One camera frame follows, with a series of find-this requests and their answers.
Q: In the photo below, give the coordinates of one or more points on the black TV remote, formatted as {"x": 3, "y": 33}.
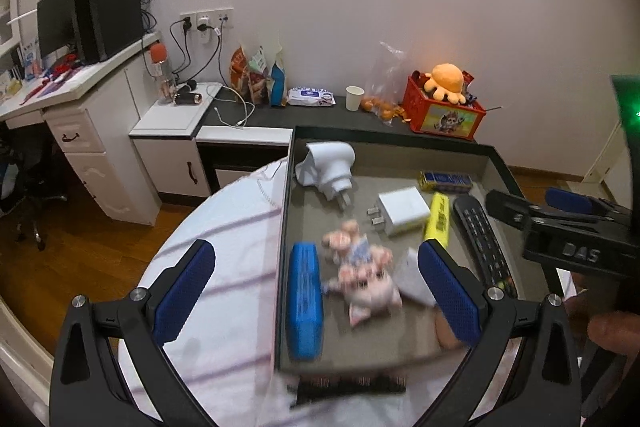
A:
{"x": 486, "y": 252}

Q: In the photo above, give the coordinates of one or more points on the snack bags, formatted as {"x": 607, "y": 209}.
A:
{"x": 256, "y": 80}

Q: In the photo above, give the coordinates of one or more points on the orange octopus plush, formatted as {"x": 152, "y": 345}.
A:
{"x": 445, "y": 83}

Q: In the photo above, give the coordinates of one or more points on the pink pig doll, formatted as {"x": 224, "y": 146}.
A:
{"x": 363, "y": 277}

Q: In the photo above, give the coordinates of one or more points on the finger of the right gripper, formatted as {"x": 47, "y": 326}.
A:
{"x": 563, "y": 204}
{"x": 512, "y": 210}

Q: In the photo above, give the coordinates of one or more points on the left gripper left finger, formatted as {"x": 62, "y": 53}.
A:
{"x": 88, "y": 387}

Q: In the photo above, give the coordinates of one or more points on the clear plastic bag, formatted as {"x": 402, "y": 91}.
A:
{"x": 386, "y": 83}

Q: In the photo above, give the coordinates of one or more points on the blue rectangular case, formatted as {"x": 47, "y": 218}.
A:
{"x": 304, "y": 307}

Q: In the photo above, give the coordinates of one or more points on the white desk with drawers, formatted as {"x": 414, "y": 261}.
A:
{"x": 90, "y": 117}

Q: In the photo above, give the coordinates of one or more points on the black computer monitor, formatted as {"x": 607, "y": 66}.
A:
{"x": 55, "y": 26}

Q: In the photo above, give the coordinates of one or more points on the pink black-rimmed storage box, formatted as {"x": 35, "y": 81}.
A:
{"x": 383, "y": 162}

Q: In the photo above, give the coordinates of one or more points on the white plug night light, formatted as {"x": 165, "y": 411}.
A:
{"x": 328, "y": 168}

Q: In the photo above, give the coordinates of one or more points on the wet wipes pack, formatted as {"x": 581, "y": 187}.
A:
{"x": 310, "y": 97}

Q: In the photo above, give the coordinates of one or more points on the orange capped bottle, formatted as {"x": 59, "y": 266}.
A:
{"x": 161, "y": 71}

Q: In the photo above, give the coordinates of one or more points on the blue gold foil box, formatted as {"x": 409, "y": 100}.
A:
{"x": 445, "y": 182}

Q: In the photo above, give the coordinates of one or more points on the white square power adapter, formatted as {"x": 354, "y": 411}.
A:
{"x": 399, "y": 211}

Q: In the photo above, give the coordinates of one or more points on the person right hand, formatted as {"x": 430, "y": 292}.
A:
{"x": 614, "y": 331}

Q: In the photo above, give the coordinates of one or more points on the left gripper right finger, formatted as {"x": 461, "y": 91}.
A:
{"x": 543, "y": 387}

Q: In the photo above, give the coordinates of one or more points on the red toy crate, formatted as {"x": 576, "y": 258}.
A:
{"x": 429, "y": 116}

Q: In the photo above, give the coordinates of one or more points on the black computer tower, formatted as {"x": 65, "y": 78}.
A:
{"x": 102, "y": 28}

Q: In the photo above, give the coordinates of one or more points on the wall power strip outlet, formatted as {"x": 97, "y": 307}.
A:
{"x": 203, "y": 22}

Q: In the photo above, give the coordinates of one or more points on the white USB charger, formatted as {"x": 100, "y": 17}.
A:
{"x": 410, "y": 282}

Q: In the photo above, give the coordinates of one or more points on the white low cabinet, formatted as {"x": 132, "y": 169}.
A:
{"x": 193, "y": 151}

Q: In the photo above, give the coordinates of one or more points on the white paper cup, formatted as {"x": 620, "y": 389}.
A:
{"x": 354, "y": 95}

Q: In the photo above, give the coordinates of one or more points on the black office chair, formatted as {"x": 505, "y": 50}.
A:
{"x": 27, "y": 191}

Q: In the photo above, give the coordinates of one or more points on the yellow highlighter marker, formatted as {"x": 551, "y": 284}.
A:
{"x": 438, "y": 225}

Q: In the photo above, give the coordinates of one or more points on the white glass cabinet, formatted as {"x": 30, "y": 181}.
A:
{"x": 9, "y": 28}

